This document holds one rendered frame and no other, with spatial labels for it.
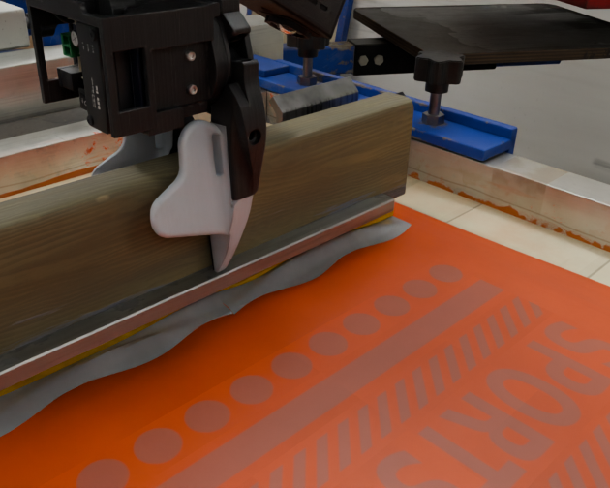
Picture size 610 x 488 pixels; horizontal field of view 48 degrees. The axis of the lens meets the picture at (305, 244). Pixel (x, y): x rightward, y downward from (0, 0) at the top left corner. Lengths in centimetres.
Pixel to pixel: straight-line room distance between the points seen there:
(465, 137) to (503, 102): 203
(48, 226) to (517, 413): 25
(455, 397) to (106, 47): 24
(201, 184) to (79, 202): 6
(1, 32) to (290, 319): 42
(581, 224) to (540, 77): 201
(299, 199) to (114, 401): 17
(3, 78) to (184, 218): 34
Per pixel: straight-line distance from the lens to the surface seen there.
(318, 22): 40
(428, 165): 61
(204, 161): 36
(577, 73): 248
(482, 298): 46
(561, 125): 254
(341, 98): 63
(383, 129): 48
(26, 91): 67
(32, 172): 61
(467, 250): 51
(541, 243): 54
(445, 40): 121
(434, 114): 62
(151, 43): 32
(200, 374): 38
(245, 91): 34
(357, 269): 47
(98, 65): 32
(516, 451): 36
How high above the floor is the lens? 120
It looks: 29 degrees down
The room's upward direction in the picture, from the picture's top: 2 degrees clockwise
